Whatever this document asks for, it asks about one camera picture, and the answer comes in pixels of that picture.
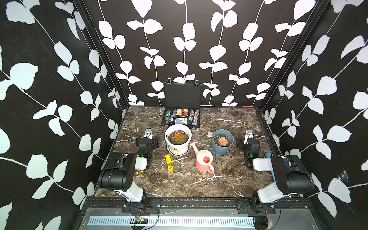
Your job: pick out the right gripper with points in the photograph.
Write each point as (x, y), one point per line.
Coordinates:
(251, 141)

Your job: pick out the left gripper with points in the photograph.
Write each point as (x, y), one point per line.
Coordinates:
(145, 141)

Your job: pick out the pink watering can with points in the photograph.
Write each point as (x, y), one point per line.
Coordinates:
(204, 159)

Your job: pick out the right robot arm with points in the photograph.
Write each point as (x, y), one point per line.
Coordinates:
(290, 175)

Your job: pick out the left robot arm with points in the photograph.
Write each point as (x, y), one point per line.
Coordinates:
(119, 170)

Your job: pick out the pink succulent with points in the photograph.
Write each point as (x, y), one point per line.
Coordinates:
(224, 141)

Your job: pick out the red-green succulent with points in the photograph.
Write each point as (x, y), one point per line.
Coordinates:
(177, 137)

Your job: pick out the white pot saucer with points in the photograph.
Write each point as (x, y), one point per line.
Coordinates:
(178, 150)

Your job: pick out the yellow rectangular block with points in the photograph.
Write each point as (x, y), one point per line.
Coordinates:
(168, 159)

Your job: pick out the blue flower pot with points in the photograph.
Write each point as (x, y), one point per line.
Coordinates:
(215, 148)

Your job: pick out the white flower pot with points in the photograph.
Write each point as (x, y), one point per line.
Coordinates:
(178, 127)

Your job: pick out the yellow number cube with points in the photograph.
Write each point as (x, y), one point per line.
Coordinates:
(170, 168)

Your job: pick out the black poker chip case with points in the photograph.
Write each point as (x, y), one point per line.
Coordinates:
(182, 104)

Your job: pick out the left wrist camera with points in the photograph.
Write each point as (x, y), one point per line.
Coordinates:
(148, 133)

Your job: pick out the front metal rail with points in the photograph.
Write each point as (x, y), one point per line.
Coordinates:
(197, 213)

